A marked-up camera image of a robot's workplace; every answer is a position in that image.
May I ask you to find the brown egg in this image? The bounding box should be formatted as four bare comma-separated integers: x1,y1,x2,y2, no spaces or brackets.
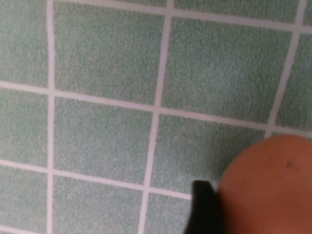
216,135,312,234

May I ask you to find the green white-grid tablecloth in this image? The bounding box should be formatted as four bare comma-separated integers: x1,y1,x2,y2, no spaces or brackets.
0,0,312,234

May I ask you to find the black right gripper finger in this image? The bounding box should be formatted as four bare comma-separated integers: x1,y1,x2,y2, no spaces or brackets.
184,180,222,234

